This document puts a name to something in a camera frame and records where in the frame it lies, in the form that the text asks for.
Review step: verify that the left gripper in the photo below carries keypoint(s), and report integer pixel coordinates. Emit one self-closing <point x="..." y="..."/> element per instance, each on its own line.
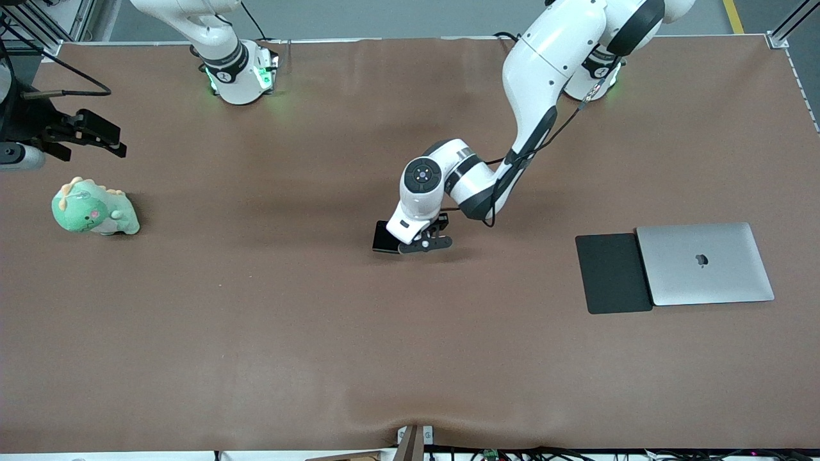
<point x="441" y="223"/>

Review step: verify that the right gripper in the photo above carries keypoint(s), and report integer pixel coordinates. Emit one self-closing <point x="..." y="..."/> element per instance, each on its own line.
<point x="27" y="121"/>

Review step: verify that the black phone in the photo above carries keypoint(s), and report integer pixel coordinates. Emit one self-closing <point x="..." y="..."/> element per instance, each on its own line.
<point x="383" y="238"/>

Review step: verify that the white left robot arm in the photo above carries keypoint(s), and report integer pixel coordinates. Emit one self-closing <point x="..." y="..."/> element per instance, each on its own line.
<point x="551" y="57"/>

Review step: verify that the black mouse pad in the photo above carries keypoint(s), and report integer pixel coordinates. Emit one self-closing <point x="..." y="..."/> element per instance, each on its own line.
<point x="612" y="274"/>

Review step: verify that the green dinosaur plush toy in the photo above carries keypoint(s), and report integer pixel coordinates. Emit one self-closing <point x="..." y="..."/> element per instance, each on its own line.
<point x="86" y="211"/>

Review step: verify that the brown table cover mat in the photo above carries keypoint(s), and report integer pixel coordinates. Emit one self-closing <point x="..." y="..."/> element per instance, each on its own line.
<point x="410" y="352"/>

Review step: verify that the right base connector block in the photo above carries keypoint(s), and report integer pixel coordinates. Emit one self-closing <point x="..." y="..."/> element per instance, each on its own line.
<point x="264" y="73"/>

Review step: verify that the silver closed laptop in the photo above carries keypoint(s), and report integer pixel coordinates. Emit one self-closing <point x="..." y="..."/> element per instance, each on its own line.
<point x="705" y="282"/>

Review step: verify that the aluminium corner profile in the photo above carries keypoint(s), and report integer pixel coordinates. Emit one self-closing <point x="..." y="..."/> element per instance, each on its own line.
<point x="791" y="22"/>

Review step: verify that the aluminium frame rack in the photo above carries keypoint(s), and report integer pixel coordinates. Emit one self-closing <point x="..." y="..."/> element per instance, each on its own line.
<point x="77" y="19"/>

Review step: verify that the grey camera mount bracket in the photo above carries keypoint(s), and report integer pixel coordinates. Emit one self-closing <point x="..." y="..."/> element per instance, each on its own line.
<point x="413" y="442"/>

